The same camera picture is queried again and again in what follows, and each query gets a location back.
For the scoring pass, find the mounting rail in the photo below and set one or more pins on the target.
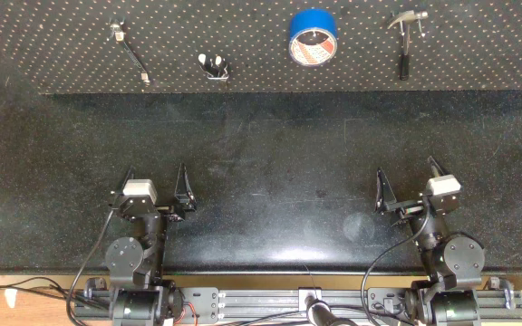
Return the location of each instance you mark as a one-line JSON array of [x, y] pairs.
[[261, 301]]

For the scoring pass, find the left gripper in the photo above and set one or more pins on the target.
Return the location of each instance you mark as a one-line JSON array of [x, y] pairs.
[[136, 209]]

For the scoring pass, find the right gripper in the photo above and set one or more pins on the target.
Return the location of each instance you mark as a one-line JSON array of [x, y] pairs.
[[444, 204]]

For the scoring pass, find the wrench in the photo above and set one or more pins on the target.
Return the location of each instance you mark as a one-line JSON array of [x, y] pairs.
[[132, 54]]

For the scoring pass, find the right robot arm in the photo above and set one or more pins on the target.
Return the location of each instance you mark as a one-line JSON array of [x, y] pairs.
[[458, 258]]

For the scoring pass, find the hammer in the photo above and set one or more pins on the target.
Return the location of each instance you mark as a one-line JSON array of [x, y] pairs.
[[405, 50]]

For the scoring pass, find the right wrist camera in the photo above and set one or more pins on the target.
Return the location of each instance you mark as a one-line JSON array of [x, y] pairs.
[[443, 185]]

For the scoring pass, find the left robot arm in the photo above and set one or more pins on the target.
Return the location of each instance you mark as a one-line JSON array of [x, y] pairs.
[[127, 258]]

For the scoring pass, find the roll of blue tape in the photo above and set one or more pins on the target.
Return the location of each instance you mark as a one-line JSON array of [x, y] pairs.
[[312, 25]]

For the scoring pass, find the pliers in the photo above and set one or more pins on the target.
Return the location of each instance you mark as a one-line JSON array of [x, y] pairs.
[[213, 65]]

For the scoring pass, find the black pegboard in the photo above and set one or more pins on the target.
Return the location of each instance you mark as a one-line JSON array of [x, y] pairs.
[[261, 45]]

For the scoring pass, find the metal hook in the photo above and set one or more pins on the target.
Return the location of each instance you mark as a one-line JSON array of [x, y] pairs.
[[421, 27], [218, 78], [314, 33], [112, 22]]

